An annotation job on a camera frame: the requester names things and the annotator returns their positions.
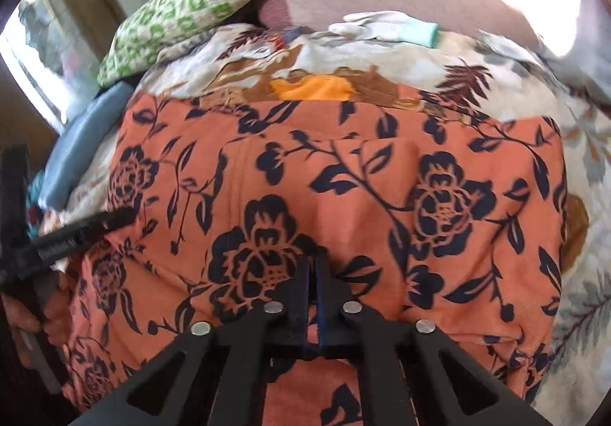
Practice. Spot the blue folded cloth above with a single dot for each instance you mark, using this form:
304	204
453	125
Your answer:
81	144

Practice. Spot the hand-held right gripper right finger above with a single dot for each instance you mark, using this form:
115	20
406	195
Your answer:
321	306

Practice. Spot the beige floral plush blanket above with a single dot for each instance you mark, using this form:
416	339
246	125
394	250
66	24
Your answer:
549	87

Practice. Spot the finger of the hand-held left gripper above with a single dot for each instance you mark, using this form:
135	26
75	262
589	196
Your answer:
81	233

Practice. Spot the yellow orange cloth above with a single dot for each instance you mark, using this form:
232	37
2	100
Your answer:
310	89

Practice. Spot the orange floral garment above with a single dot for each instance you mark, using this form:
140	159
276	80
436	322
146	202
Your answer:
334	187

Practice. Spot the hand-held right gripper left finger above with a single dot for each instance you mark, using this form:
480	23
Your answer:
302	297

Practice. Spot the wooden framed window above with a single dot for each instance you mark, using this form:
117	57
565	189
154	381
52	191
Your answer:
43	49

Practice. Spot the white garment with teal cuff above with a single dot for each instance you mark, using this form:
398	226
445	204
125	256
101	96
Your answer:
382	27

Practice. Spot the person's left hand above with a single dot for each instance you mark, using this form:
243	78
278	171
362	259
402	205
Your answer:
52	311

